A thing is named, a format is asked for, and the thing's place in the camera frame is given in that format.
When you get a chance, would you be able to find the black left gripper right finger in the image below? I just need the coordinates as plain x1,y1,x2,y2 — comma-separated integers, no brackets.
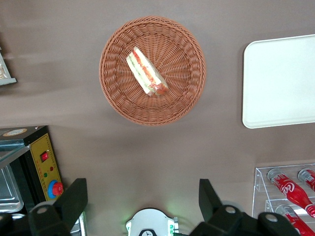
190,178,249,236

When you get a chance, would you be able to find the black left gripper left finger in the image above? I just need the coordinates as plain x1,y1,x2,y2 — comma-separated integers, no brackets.
28,178,89,236

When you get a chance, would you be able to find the triangle sandwich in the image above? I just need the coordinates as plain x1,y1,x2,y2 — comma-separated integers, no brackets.
126,46,170,97

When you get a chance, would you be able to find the grey tray of snack packs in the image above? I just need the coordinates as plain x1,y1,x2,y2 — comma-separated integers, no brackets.
0,49,17,86

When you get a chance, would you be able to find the beige plastic serving tray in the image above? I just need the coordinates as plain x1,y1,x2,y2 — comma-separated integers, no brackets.
242,34,315,129

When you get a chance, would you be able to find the large brown wicker basket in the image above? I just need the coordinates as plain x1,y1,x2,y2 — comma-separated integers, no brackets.
98,16,207,126

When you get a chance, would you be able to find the steel side box of warmer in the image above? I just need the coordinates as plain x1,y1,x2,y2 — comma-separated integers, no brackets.
70,211,87,236

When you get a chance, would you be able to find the clear acrylic bottle rack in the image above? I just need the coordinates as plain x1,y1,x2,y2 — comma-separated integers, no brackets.
252,163,315,236

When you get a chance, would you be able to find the black food warmer yellow panel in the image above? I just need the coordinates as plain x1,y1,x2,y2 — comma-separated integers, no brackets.
0,125,64,222

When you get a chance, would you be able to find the steel food pan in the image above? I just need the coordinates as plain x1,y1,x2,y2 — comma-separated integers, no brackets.
0,164,24,213

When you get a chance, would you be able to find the red cola bottle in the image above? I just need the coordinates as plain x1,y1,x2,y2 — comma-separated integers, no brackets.
275,204,315,236
297,168,315,192
267,168,315,219

